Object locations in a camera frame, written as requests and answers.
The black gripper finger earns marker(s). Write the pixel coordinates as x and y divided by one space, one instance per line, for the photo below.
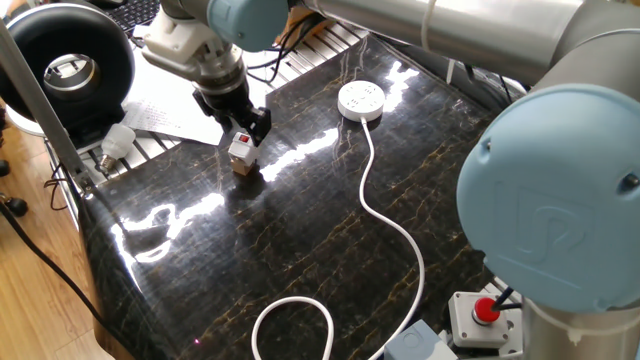
260 122
227 124

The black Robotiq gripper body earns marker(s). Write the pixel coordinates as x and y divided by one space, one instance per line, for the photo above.
225 102

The white bulb holder red switch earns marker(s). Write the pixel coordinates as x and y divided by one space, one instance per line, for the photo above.
241 152

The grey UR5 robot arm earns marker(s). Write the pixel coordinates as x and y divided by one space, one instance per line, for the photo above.
550 200

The round white socket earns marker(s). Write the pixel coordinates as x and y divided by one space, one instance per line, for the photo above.
360 100

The white light bulb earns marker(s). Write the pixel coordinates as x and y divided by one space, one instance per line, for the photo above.
119 141

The small wooden cube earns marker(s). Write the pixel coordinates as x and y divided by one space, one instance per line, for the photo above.
242 169

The printed white paper sheet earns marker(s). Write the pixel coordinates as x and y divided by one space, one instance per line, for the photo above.
165 122

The orange brown box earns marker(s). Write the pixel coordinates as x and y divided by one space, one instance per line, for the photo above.
310 29

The black keyboard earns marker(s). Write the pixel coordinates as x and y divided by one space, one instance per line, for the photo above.
130 12

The black chair caster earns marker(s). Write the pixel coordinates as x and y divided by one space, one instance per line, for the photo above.
15 206

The blue grey plastic box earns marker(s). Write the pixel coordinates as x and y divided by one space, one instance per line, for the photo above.
415 345

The grey box red button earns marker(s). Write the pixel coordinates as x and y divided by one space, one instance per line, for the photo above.
465 325

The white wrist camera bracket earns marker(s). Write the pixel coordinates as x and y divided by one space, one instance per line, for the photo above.
175 40

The aluminium frame beam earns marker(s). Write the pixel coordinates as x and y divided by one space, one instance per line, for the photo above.
40 110

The grey metal side rail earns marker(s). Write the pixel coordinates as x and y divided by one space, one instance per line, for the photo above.
480 82

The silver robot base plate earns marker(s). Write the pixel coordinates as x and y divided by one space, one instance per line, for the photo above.
512 335

